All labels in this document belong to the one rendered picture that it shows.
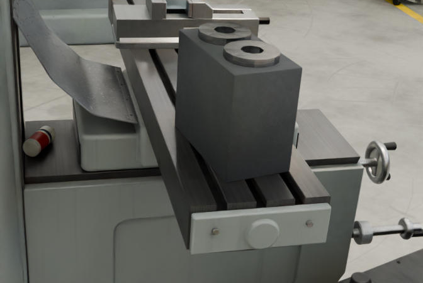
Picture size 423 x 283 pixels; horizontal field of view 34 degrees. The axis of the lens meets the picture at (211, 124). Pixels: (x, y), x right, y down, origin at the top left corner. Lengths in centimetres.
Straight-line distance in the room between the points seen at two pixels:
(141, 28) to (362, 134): 212
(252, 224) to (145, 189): 52
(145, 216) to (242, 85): 62
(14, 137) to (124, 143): 23
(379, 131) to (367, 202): 74
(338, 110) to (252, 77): 280
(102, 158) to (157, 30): 35
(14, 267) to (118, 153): 33
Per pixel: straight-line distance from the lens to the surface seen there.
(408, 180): 326
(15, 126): 144
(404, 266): 165
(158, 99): 139
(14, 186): 149
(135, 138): 150
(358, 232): 180
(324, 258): 181
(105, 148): 150
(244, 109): 106
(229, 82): 104
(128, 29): 166
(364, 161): 187
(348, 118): 375
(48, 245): 161
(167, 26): 167
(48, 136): 162
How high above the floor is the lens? 153
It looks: 26 degrees down
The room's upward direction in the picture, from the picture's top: 4 degrees clockwise
